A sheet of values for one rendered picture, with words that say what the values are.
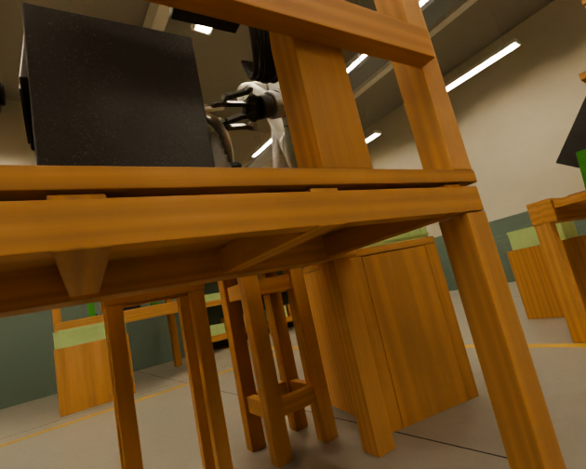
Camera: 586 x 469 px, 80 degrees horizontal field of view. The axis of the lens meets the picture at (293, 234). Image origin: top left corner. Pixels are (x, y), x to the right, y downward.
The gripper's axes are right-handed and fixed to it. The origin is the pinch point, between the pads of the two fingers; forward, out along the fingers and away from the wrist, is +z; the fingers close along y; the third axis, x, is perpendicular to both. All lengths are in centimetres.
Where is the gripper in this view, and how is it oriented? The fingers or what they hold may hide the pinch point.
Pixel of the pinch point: (211, 114)
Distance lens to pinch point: 109.6
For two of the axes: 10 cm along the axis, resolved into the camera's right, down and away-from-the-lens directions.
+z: -7.6, 3.4, -5.5
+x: 6.4, 4.7, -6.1
